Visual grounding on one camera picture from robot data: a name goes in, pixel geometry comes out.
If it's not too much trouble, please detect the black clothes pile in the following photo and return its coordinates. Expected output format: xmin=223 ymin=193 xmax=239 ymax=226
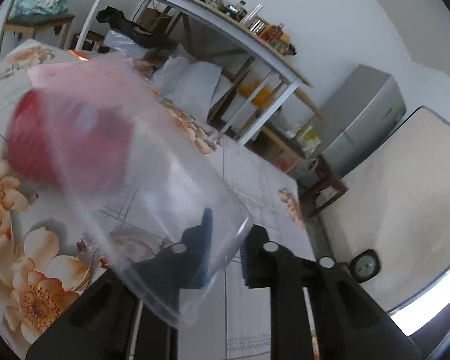
xmin=96 ymin=7 xmax=178 ymax=50

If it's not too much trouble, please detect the wooden chair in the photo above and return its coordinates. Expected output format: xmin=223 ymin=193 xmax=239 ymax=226
xmin=0 ymin=0 xmax=74 ymax=59

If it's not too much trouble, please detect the grey refrigerator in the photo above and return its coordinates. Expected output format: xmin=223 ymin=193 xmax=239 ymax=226
xmin=314 ymin=64 xmax=407 ymax=176

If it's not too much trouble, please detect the long white shelf table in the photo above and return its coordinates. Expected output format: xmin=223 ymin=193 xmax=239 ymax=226
xmin=75 ymin=0 xmax=322 ymax=145

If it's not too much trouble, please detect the clear plastic bag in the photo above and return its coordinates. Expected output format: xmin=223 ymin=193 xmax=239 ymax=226
xmin=5 ymin=53 xmax=253 ymax=328

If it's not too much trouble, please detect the small wooden side table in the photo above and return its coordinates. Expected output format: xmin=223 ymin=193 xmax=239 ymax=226
xmin=247 ymin=97 xmax=350 ymax=218

